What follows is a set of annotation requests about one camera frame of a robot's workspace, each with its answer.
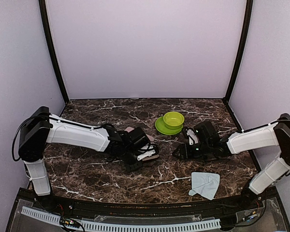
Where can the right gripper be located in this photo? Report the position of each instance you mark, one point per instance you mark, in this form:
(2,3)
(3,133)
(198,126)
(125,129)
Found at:
(183,155)

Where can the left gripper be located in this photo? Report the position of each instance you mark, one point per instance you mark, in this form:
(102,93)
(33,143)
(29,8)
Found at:
(130,167)

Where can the pink glasses case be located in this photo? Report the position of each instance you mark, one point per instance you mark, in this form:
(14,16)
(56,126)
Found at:
(129,129)

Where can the black glasses case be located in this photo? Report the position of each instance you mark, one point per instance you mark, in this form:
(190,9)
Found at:
(153,157)

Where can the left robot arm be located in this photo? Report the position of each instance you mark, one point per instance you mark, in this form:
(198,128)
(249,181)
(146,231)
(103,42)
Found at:
(43,128)

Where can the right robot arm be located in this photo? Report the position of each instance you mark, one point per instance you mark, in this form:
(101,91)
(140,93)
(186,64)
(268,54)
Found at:
(204,140)

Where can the black sunglasses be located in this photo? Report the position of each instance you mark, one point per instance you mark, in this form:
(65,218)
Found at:
(214,158)

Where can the green bowl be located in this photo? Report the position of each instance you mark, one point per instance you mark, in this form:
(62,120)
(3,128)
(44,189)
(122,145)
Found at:
(173,120)

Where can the green plate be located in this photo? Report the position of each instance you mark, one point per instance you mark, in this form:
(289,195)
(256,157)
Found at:
(161,127)

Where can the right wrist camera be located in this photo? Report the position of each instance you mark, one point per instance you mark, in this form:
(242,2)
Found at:
(191,135)

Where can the black table front rail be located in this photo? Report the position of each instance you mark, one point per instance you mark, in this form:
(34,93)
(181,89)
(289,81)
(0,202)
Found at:
(225,208)

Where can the white slotted cable duct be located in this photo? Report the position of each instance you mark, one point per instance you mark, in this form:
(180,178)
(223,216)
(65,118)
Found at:
(119,224)

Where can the right black frame post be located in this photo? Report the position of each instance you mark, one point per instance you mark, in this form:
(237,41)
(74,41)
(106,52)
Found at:
(240,51)

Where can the black frame post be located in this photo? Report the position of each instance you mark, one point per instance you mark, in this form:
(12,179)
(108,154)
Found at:
(240,51)
(51,50)

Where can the left black frame post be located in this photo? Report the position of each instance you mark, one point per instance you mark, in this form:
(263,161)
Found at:
(51,50)

